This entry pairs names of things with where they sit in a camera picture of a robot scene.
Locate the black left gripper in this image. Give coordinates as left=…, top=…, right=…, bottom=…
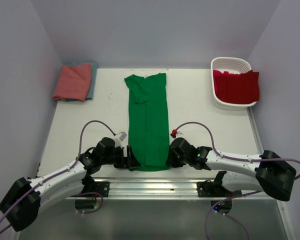
left=101, top=145, right=140, bottom=169

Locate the green t-shirt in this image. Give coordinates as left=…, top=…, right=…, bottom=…
left=124, top=73, right=170, bottom=172

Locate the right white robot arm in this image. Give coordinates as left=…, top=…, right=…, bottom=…
left=166, top=137, right=297, bottom=202

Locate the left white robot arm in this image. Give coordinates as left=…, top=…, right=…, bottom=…
left=0, top=137, right=141, bottom=232

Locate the red t-shirt in basket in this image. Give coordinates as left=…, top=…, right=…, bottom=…
left=212, top=70, right=260, bottom=105

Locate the folded salmon pink t-shirt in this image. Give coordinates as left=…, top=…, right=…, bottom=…
left=52, top=63, right=92, bottom=102

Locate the white perforated laundry basket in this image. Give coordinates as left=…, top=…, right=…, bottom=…
left=210, top=57, right=260, bottom=111

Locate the folded light blue t-shirt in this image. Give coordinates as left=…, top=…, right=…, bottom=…
left=66, top=61, right=98, bottom=101

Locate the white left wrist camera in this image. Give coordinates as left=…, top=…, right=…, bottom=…
left=112, top=131, right=127, bottom=148

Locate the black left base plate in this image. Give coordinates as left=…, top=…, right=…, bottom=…
left=82, top=181, right=110, bottom=198

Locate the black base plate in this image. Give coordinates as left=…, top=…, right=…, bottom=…
left=82, top=181, right=110, bottom=198
left=196, top=179, right=242, bottom=198

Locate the aluminium mounting rail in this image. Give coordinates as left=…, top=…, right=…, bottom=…
left=64, top=177, right=287, bottom=200

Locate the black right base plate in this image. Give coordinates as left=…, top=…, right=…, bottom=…
left=196, top=179, right=242, bottom=198

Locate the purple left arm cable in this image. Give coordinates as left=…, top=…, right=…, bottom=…
left=0, top=120, right=116, bottom=240

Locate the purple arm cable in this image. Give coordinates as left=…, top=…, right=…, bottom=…
left=0, top=120, right=116, bottom=240
left=171, top=121, right=300, bottom=240

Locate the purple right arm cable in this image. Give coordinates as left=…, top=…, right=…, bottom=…
left=171, top=121, right=300, bottom=240

